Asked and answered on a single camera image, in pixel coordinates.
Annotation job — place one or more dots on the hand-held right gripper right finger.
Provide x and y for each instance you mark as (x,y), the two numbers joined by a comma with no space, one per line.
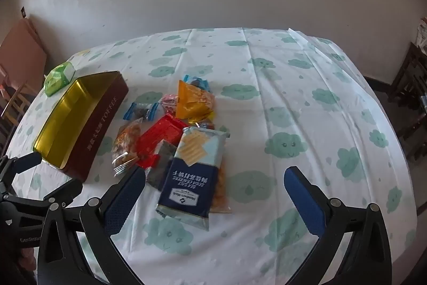
(303,201)

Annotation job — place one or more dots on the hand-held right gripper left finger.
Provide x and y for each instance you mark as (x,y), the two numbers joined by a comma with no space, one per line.
(121,201)

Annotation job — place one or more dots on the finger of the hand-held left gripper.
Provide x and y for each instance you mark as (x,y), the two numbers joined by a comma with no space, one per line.
(65,193)
(26,162)

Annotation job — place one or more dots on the brown tin box gold inside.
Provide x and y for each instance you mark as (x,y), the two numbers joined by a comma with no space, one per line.
(100,124)

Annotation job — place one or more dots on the red snack packet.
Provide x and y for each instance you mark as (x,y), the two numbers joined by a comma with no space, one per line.
(160,134)

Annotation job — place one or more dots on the blue dark snack packet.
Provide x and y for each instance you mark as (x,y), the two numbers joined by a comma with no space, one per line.
(200,83)

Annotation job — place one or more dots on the light wooden chair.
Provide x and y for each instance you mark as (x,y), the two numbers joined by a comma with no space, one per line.
(15,104)

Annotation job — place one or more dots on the grey snack packet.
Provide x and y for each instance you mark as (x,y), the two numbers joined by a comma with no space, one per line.
(163,158)

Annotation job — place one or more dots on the clear fried snack packet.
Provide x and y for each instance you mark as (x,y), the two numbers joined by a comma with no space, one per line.
(128,138)

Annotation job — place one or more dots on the blue cracker packet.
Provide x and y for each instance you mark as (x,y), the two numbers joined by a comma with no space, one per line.
(190,181)

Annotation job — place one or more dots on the clear orange chip packet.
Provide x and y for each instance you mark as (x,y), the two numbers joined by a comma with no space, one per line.
(220,191)

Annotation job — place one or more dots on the green tissue pack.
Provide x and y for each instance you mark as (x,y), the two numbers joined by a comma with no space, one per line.
(58,78)

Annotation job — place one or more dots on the small blue-ended candy packet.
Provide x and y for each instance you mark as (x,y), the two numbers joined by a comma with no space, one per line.
(141,112)

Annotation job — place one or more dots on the cloud printed tablecloth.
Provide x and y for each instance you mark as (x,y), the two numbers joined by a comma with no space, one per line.
(300,104)

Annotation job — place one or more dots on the pink silver candy packet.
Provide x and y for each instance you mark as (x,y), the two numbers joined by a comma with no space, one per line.
(168,103)

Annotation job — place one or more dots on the orange triangular snack packet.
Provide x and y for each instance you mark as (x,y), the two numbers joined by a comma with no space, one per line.
(191,101)

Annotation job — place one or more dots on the dark wooden furniture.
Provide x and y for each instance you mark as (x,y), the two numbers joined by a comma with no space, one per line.
(410,88)

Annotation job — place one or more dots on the stack of papers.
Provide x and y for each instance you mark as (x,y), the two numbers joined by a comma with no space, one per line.
(422,34)

